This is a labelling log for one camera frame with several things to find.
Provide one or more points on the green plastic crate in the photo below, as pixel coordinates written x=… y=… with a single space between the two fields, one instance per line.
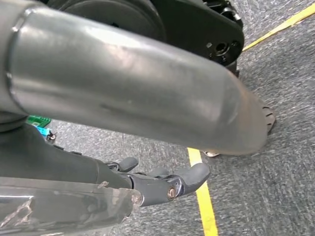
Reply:
x=39 y=121

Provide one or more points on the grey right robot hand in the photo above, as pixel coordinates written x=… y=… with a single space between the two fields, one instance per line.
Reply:
x=123 y=81

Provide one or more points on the yellow tape square outline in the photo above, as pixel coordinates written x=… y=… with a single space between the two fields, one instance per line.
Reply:
x=204 y=202

